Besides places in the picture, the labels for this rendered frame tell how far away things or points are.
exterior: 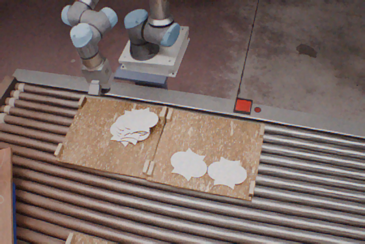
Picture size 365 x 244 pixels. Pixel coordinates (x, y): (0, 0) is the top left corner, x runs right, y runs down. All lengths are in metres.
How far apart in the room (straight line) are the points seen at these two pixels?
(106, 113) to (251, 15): 2.29
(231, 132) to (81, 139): 0.63
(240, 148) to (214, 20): 2.21
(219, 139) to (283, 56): 1.84
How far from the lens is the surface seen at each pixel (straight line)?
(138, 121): 1.56
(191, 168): 1.45
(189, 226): 1.38
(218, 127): 1.57
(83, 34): 1.27
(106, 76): 1.40
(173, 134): 1.56
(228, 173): 1.44
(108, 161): 1.53
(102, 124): 1.64
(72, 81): 1.90
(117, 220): 1.43
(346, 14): 3.90
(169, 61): 1.81
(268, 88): 2.98
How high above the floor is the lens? 2.21
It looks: 54 degrees down
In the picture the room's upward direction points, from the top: 7 degrees counter-clockwise
